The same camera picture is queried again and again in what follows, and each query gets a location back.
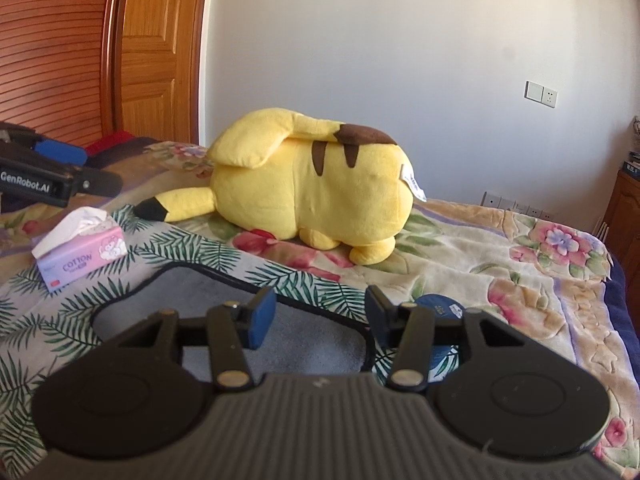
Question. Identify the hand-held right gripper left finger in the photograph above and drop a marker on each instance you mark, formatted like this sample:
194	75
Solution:
261	321

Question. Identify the stack of books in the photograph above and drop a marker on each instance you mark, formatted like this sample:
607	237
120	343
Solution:
632	166

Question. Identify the wooden cabinet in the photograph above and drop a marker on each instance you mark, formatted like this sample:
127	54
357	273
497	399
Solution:
625	210

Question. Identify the dark blue bed sheet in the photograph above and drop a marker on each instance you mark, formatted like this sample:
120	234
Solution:
625	340

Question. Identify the white wall socket row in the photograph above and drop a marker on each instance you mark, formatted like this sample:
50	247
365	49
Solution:
515	206

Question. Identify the red cloth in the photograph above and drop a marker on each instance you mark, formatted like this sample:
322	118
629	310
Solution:
112	141

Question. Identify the dark brown cloth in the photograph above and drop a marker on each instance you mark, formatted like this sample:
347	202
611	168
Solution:
127	152

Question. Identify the pink purple tissue box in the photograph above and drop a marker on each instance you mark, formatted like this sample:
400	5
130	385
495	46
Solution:
82	257

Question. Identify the floral blanket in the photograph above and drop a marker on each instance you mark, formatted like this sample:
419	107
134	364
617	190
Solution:
500	280

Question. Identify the white wall switch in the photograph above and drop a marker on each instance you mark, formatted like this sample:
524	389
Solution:
534	91

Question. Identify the wooden louvered door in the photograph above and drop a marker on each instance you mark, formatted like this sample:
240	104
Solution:
50	45

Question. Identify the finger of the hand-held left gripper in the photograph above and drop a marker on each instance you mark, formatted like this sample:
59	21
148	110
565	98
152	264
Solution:
60	151
97	182

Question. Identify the yellow plush toy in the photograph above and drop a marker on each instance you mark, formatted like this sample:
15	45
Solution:
320	185

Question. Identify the blue round tin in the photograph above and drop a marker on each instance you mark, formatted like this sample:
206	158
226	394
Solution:
440	306

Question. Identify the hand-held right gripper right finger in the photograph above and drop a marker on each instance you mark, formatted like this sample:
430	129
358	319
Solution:
376	312

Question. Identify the wooden panel door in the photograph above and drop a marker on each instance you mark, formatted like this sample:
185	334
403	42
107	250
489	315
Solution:
160	50

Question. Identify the grey towel with black edge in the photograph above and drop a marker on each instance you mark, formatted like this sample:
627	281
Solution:
300	340

